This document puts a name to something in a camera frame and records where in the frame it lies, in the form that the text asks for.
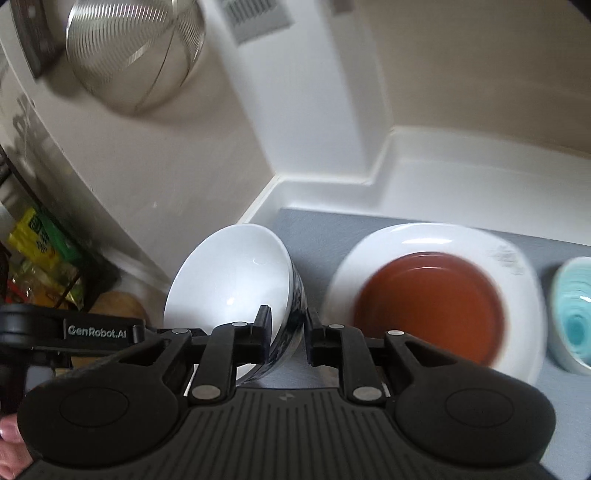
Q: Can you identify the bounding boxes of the yellow green food packets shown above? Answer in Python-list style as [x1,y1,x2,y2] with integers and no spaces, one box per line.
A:
[1,207,84,310]

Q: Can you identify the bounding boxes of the white bowl blue pattern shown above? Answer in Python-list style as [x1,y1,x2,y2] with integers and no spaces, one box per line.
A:
[163,224,308,384]

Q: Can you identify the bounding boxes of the large white floral plate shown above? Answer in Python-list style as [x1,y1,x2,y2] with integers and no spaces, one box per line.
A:
[321,223,547,384]

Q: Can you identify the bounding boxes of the brown round plate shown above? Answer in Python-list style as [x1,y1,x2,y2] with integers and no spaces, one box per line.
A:
[353,252,505,366]

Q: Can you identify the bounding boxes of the wooden cutting board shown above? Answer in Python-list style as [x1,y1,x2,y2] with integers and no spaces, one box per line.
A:
[68,290,151,370]

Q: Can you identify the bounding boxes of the light blue ceramic bowl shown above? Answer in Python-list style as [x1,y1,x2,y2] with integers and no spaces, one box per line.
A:
[548,257,590,376]

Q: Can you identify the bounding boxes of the white wall vent grille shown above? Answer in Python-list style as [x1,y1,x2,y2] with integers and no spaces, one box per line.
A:
[218,0,291,44]

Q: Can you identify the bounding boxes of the person's left hand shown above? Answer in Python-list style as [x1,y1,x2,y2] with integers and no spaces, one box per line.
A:
[0,414,32,480]

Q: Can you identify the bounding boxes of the steel wire mesh strainer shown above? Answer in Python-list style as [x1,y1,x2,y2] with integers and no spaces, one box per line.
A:
[66,1,205,115]

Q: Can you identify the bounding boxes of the grey table mat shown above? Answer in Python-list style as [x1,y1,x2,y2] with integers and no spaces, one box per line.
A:
[270,209,590,479]

